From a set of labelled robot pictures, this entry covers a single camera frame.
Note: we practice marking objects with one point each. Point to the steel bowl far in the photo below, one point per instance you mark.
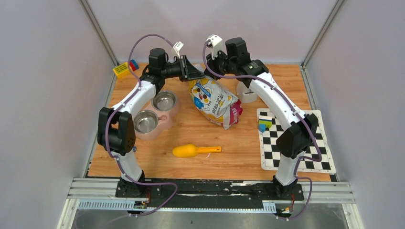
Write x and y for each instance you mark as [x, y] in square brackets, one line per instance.
[164, 100]

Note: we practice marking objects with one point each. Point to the steel bowl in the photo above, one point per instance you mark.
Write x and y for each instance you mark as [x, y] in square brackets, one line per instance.
[164, 100]
[145, 121]

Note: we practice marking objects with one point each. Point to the yellow red blue block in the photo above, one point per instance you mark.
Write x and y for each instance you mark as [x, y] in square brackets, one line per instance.
[122, 70]

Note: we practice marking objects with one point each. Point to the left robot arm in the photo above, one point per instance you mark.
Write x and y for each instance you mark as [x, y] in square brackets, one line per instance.
[116, 132]

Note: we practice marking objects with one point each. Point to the green white blue blocks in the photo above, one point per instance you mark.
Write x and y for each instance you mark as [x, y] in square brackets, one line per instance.
[264, 122]

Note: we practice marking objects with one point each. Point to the steel bowl near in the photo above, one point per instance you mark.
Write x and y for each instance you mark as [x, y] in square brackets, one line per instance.
[145, 121]

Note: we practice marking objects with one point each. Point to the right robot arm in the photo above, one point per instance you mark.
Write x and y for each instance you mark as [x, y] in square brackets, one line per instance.
[231, 59]

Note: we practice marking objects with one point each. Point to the pink double bowl stand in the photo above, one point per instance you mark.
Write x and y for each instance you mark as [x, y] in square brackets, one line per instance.
[166, 119]

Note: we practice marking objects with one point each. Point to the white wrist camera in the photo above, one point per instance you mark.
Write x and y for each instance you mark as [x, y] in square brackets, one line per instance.
[177, 48]
[216, 43]

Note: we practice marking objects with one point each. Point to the white metronome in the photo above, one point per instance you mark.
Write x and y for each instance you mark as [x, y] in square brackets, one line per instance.
[244, 94]

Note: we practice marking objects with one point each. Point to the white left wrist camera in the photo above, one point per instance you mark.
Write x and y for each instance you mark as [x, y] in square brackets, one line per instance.
[177, 48]

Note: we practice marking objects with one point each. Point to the pet food bag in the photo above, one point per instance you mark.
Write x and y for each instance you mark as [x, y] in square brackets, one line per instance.
[215, 102]

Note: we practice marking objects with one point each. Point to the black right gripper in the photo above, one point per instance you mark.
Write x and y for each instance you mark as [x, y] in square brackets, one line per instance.
[212, 63]

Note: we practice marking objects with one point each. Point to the yellow food scoop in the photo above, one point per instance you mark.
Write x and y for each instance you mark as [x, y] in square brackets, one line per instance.
[191, 150]

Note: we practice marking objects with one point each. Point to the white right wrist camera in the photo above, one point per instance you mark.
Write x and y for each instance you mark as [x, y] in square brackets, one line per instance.
[216, 43]

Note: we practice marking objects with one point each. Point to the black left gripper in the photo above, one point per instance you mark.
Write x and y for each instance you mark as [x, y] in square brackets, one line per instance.
[187, 71]

